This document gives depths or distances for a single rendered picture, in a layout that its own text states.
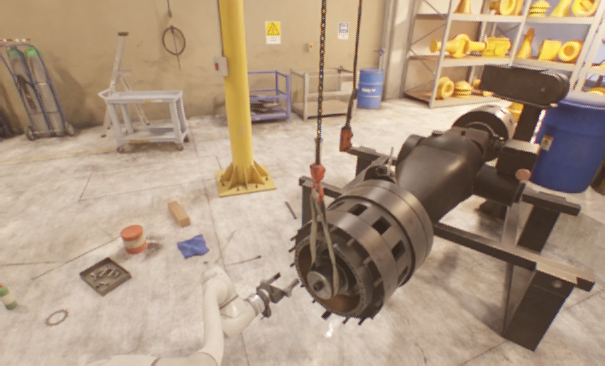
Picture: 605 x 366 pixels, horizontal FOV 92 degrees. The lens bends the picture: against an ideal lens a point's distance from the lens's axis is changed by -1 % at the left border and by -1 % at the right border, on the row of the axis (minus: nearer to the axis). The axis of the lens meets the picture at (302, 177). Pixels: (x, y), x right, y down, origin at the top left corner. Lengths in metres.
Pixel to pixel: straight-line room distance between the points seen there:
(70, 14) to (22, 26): 0.76
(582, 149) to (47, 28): 7.62
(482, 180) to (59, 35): 6.72
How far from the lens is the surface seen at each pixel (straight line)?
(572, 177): 3.82
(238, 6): 3.47
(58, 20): 7.04
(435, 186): 2.03
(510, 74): 3.60
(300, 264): 1.56
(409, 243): 1.52
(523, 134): 3.54
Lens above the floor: 1.90
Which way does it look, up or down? 28 degrees down
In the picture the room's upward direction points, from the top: 1 degrees clockwise
